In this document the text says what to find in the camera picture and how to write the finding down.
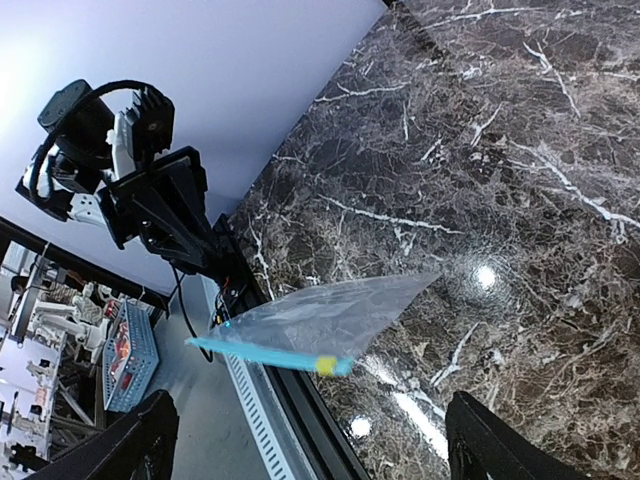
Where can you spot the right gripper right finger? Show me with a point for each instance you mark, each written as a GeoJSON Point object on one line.
{"type": "Point", "coordinates": [482, 446]}

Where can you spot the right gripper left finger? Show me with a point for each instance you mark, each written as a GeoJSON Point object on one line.
{"type": "Point", "coordinates": [139, 445]}

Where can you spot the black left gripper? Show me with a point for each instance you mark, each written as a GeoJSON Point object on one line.
{"type": "Point", "coordinates": [163, 205]}

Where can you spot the clear zip top bag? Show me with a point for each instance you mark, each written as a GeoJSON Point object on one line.
{"type": "Point", "coordinates": [321, 329]}

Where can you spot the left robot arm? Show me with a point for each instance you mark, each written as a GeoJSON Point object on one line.
{"type": "Point", "coordinates": [107, 160]}

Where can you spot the blue-grey crate in background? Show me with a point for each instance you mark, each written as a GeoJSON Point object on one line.
{"type": "Point", "coordinates": [130, 358]}

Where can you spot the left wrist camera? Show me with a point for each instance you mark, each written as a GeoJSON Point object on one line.
{"type": "Point", "coordinates": [141, 132]}

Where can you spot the white slotted cable duct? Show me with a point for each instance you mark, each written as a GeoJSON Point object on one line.
{"type": "Point", "coordinates": [272, 454]}

